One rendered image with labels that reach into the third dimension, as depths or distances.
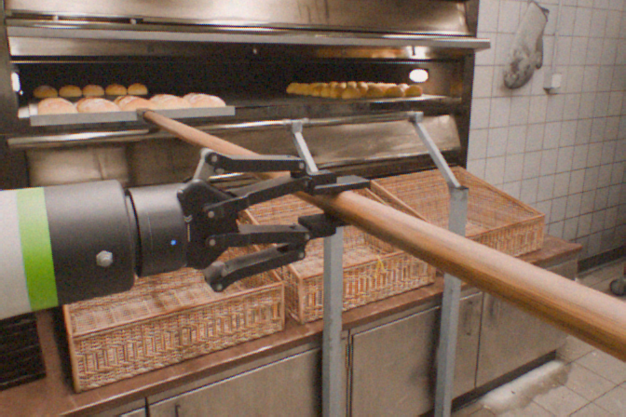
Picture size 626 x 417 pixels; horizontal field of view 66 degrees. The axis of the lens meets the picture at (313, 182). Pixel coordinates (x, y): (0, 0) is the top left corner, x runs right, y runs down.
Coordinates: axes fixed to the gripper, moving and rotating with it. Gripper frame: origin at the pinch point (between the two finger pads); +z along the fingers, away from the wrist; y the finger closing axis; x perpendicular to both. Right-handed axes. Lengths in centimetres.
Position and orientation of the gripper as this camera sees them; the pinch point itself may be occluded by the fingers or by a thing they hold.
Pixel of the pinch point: (334, 202)
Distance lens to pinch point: 49.9
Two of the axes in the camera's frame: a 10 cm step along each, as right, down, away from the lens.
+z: 8.6, -1.1, 4.9
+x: 5.0, 2.1, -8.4
